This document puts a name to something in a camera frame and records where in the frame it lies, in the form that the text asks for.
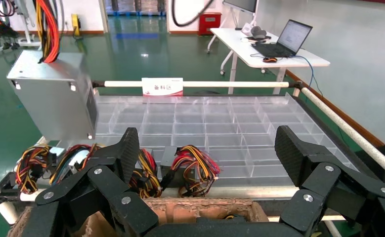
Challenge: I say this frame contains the red metal cabinet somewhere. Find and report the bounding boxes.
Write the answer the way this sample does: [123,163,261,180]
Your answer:
[198,12,222,36]

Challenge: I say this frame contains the red white label card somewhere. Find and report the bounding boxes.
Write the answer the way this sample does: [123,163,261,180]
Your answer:
[141,77,184,97]

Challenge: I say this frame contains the black open laptop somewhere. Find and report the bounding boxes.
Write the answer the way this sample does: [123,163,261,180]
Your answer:
[252,19,313,59]

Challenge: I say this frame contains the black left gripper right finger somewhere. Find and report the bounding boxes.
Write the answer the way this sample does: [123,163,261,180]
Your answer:
[274,125,385,237]

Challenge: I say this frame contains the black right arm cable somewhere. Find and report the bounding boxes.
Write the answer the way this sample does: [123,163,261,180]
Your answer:
[171,0,216,28]

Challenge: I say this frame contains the clear acrylic divider tray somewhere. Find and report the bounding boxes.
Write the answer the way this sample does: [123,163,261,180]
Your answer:
[56,93,358,188]

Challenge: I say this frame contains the silver power supply with wires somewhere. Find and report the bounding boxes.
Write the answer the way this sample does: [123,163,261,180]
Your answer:
[49,143,106,186]
[159,145,221,198]
[0,0,98,141]
[14,145,65,194]

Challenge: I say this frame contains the white office table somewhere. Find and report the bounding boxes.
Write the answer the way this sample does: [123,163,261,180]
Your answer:
[206,28,331,95]

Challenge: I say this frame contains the white metal floor stand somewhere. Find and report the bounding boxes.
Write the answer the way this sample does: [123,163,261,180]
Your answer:
[10,0,48,53]

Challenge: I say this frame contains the blue network cable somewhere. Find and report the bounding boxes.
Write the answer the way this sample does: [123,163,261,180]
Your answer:
[294,55,324,99]

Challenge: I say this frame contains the power supply cables middle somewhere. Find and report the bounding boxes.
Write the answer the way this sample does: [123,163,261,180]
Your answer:
[128,148,163,199]

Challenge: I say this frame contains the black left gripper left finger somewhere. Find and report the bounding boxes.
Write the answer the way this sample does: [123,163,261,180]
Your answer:
[20,127,160,237]

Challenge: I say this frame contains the brown cardboard divider box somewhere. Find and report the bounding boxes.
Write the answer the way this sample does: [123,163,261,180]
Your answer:
[7,197,269,237]

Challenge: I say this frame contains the yellow cable reel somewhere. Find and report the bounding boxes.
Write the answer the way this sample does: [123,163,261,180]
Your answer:
[71,13,82,37]

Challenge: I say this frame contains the dark legged stand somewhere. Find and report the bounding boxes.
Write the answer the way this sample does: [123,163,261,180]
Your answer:
[0,31,20,51]

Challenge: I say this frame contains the black computer monitor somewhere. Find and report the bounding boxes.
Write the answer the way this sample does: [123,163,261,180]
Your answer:
[222,0,258,14]

